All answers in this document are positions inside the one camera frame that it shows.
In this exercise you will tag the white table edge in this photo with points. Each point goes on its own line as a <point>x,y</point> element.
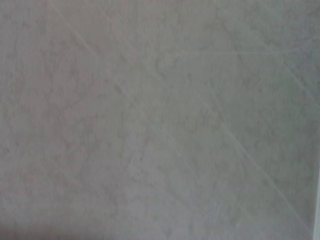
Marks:
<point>317,215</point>

